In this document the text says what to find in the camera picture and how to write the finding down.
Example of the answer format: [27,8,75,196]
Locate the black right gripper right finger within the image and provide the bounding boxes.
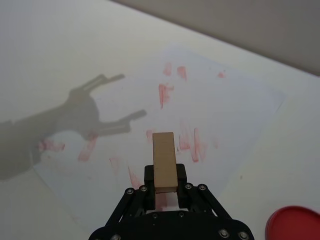
[175,163,234,220]

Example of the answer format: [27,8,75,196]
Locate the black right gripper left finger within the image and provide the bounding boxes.
[104,164,157,226]

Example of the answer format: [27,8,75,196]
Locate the rectangular wooden stamp block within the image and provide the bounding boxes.
[152,131,179,194]

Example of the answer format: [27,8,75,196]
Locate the white paper sheet, red marks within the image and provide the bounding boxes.
[32,43,287,226]

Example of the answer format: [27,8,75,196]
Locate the round red ink pad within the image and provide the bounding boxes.
[265,205,320,240]

